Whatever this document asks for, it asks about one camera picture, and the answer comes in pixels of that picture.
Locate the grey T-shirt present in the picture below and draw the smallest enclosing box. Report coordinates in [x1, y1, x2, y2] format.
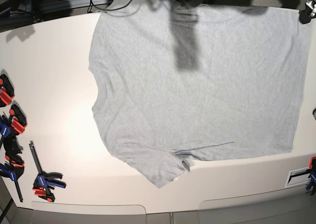
[89, 0, 312, 187]

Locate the blue bar clamp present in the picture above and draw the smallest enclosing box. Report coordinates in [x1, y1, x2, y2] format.
[29, 141, 66, 203]

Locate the red black clamp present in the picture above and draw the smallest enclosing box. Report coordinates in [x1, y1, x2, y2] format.
[0, 74, 15, 108]
[9, 104, 27, 134]

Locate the red black clamp upper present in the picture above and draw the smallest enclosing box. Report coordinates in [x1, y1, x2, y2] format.
[0, 74, 15, 108]

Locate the blue black clamp left edge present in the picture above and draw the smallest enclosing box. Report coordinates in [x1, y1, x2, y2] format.
[0, 115, 13, 146]

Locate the black clamp lower left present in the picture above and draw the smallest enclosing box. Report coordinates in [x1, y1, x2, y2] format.
[0, 136, 25, 202]

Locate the white label sticker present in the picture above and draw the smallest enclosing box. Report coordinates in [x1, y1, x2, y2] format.
[285, 167, 311, 188]

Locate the blue clamp right edge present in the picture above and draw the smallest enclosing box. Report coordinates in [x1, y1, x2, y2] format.
[306, 157, 316, 195]

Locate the long aluminium frame rail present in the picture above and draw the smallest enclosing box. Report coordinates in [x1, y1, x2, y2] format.
[39, 0, 113, 13]

